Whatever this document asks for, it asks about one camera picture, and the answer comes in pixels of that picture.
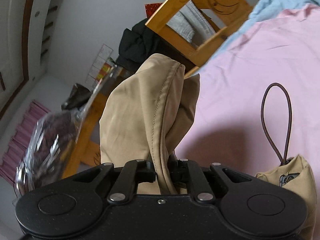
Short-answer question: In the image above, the clear plastic storage bag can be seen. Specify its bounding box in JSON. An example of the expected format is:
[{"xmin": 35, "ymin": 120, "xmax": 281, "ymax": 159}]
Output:
[{"xmin": 14, "ymin": 66, "xmax": 123, "ymax": 198}]

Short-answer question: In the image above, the red fabric item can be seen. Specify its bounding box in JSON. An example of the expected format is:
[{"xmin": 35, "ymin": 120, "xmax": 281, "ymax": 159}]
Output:
[{"xmin": 144, "ymin": 3, "xmax": 162, "ymax": 18}]

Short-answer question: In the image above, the dark elastic cord loop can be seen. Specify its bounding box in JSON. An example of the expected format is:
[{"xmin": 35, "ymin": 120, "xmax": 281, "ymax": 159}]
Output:
[{"xmin": 260, "ymin": 82, "xmax": 293, "ymax": 166}]

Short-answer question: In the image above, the grey white striped towel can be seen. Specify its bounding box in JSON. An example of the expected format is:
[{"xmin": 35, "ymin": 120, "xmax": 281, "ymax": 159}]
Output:
[{"xmin": 167, "ymin": 1, "xmax": 216, "ymax": 47}]

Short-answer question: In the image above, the tan khaki garment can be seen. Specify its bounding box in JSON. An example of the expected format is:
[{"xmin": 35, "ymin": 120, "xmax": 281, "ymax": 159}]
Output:
[{"xmin": 99, "ymin": 54, "xmax": 200, "ymax": 194}]

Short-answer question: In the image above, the pink bed sheet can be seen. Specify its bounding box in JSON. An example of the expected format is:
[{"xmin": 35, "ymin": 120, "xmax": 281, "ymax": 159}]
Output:
[{"xmin": 176, "ymin": 4, "xmax": 319, "ymax": 177}]

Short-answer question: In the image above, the black clothes pile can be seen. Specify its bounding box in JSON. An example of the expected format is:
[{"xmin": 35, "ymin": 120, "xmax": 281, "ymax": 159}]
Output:
[{"xmin": 116, "ymin": 19, "xmax": 195, "ymax": 73}]

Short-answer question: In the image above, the white wall calendar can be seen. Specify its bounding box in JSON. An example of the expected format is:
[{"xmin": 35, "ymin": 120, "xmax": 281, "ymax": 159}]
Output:
[{"xmin": 85, "ymin": 44, "xmax": 115, "ymax": 89}]

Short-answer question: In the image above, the light blue blanket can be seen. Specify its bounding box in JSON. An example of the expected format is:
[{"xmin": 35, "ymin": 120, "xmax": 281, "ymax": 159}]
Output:
[{"xmin": 210, "ymin": 0, "xmax": 319, "ymax": 60}]

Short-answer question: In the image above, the wooden bed frame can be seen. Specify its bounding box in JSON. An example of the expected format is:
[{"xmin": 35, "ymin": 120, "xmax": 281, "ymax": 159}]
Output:
[{"xmin": 62, "ymin": 0, "xmax": 253, "ymax": 178}]

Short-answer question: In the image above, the tan drawstring pouch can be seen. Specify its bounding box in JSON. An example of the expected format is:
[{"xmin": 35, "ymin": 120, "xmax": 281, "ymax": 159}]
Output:
[{"xmin": 255, "ymin": 154, "xmax": 317, "ymax": 239}]

